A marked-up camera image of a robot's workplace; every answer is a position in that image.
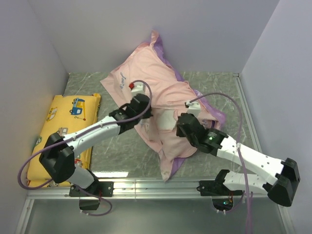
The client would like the aluminium right side rail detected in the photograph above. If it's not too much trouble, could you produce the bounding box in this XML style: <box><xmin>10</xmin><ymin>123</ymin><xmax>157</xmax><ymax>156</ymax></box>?
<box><xmin>233</xmin><ymin>73</ymin><xmax>263</xmax><ymax>153</ymax></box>

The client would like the yellow cartoon car pillow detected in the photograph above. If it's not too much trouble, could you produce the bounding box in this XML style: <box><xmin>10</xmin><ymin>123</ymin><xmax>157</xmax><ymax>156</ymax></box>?
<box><xmin>27</xmin><ymin>93</ymin><xmax>101</xmax><ymax>187</ymax></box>

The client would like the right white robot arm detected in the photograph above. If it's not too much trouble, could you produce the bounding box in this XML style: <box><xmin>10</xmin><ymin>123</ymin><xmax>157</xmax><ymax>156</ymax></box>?
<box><xmin>176</xmin><ymin>113</ymin><xmax>300</xmax><ymax>207</ymax></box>

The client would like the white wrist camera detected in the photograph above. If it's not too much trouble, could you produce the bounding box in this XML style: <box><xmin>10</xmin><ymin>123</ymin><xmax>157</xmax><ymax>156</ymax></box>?
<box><xmin>185</xmin><ymin>100</ymin><xmax>201</xmax><ymax>117</ymax></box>
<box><xmin>129</xmin><ymin>81</ymin><xmax>146</xmax><ymax>97</ymax></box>

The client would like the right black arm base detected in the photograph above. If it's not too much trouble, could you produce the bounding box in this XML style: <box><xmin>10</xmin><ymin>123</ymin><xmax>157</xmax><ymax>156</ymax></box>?
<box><xmin>196</xmin><ymin>180</ymin><xmax>245</xmax><ymax>214</ymax></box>

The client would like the aluminium rail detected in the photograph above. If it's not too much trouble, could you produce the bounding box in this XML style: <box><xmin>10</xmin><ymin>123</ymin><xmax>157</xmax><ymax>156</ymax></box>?
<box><xmin>233</xmin><ymin>73</ymin><xmax>263</xmax><ymax>153</ymax></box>
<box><xmin>25</xmin><ymin>179</ymin><xmax>244</xmax><ymax>200</ymax></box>

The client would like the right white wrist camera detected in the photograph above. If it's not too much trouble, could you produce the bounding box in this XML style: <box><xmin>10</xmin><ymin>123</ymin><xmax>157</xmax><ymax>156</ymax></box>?
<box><xmin>185</xmin><ymin>100</ymin><xmax>201</xmax><ymax>117</ymax></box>

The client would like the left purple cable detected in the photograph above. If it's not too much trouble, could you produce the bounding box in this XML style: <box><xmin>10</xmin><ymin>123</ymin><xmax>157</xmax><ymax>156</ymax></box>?
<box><xmin>17</xmin><ymin>79</ymin><xmax>153</xmax><ymax>190</ymax></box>

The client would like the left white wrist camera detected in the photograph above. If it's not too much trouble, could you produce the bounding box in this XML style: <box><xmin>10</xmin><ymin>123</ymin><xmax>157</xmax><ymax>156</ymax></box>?
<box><xmin>129</xmin><ymin>81</ymin><xmax>146</xmax><ymax>97</ymax></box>

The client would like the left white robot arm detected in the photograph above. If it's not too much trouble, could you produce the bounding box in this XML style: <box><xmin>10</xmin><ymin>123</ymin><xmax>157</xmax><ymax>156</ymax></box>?
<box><xmin>39</xmin><ymin>94</ymin><xmax>152</xmax><ymax>196</ymax></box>

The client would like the white pillow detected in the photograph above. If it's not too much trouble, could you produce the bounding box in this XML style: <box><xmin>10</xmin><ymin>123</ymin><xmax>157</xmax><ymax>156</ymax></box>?
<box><xmin>153</xmin><ymin>108</ymin><xmax>177</xmax><ymax>131</ymax></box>

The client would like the pink purple Elsa pillowcase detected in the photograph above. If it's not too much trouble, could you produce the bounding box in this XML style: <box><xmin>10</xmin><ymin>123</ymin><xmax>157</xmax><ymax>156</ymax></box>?
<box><xmin>100</xmin><ymin>29</ymin><xmax>226</xmax><ymax>182</ymax></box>

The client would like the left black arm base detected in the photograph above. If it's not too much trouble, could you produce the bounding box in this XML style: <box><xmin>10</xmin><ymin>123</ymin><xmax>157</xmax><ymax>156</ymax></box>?
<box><xmin>69</xmin><ymin>181</ymin><xmax>114</xmax><ymax>217</ymax></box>

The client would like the aluminium front rail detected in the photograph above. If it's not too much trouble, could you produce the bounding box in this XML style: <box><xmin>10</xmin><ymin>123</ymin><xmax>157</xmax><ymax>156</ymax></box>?
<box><xmin>25</xmin><ymin>179</ymin><xmax>244</xmax><ymax>200</ymax></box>

